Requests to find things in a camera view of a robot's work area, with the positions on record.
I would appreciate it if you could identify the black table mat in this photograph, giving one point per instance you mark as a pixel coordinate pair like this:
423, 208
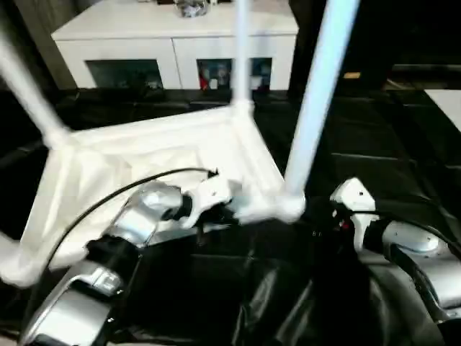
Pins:
378, 144

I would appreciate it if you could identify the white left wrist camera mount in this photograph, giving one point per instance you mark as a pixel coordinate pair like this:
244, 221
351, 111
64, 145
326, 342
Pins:
212, 192

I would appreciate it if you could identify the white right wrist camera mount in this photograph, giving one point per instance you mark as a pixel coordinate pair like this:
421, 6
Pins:
354, 194

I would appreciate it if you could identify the white plastic table leg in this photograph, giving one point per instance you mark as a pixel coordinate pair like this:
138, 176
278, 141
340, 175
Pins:
317, 90
243, 54
29, 93
16, 263

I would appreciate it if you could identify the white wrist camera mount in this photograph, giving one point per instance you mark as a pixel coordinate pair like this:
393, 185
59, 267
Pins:
354, 194
212, 192

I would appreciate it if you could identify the white sideboard cabinet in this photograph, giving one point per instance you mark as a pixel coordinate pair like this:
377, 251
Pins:
126, 32

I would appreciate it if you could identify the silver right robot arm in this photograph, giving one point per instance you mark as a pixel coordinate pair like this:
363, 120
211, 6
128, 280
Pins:
414, 248

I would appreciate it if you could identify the long black bar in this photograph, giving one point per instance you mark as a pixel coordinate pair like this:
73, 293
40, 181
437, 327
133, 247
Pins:
428, 67

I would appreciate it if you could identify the white flat board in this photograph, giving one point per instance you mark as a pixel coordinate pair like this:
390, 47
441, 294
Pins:
446, 108

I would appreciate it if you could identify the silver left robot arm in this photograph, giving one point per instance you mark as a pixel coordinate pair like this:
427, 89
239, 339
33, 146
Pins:
144, 216

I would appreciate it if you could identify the small yellow label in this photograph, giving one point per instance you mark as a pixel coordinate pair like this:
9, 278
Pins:
352, 75

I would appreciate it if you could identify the grey pleated curtain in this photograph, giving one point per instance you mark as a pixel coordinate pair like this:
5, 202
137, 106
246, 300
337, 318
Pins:
47, 54

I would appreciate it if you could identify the white plastic table top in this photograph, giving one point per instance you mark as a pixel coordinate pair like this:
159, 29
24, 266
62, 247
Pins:
162, 144

